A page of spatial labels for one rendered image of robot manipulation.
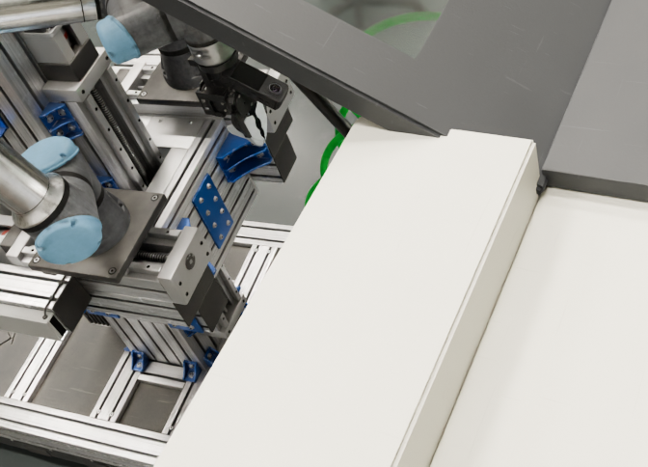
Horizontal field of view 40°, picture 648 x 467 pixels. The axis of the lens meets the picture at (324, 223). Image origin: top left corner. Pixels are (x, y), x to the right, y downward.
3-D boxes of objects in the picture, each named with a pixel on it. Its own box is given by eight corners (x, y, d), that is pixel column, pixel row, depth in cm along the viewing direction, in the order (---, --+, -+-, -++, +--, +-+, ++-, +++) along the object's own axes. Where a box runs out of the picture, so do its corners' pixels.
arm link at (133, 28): (108, 41, 150) (169, 14, 150) (119, 77, 142) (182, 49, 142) (88, 2, 144) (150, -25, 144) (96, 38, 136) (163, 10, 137)
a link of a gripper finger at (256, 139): (241, 141, 166) (224, 104, 159) (267, 145, 163) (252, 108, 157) (232, 152, 165) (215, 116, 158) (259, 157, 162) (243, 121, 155)
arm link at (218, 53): (236, 20, 146) (212, 52, 142) (246, 41, 150) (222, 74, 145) (200, 16, 150) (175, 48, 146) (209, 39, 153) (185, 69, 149)
